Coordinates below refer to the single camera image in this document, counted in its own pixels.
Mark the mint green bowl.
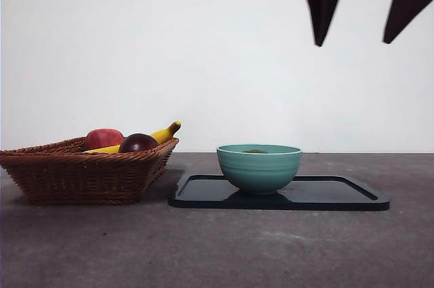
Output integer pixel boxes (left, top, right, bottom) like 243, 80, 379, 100
216, 144, 303, 196

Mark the dark green rectangular tray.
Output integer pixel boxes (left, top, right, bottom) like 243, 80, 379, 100
168, 173, 391, 211

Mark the yellow banana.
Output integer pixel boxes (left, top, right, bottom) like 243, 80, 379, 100
82, 121, 182, 155

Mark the dark purple-red round fruit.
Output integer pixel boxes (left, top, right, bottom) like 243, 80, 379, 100
118, 133, 159, 154

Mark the red apple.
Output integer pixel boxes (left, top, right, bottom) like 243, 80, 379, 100
83, 127, 125, 151

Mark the brown wicker basket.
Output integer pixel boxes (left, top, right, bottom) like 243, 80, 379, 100
0, 137, 180, 206

